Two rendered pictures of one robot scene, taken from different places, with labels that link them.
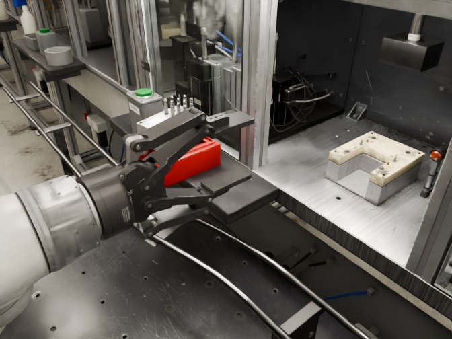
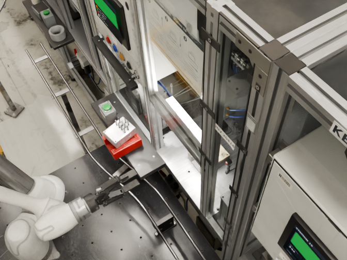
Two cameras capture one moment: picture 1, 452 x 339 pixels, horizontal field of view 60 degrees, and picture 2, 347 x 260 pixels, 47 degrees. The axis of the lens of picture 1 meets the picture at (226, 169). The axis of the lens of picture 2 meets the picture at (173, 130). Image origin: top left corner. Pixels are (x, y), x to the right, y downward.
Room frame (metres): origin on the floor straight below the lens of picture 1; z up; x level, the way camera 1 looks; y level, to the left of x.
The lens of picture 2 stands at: (-0.29, -0.32, 2.59)
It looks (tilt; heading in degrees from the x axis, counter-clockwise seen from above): 55 degrees down; 9
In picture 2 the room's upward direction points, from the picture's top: 4 degrees counter-clockwise
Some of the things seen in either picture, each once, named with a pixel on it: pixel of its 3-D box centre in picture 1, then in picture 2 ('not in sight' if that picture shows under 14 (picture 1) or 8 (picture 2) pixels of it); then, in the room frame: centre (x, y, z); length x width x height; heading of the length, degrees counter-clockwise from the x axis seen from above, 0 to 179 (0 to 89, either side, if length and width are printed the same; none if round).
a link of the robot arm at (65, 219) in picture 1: (62, 220); (80, 209); (0.31, 0.17, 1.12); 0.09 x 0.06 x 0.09; 39
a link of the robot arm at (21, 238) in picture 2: not in sight; (26, 237); (0.27, 0.48, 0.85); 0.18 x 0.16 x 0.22; 171
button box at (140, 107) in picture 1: (149, 114); (110, 113); (0.90, 0.19, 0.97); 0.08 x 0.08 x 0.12; 39
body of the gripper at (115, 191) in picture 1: (126, 194); (97, 199); (0.36, 0.11, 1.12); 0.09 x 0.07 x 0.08; 129
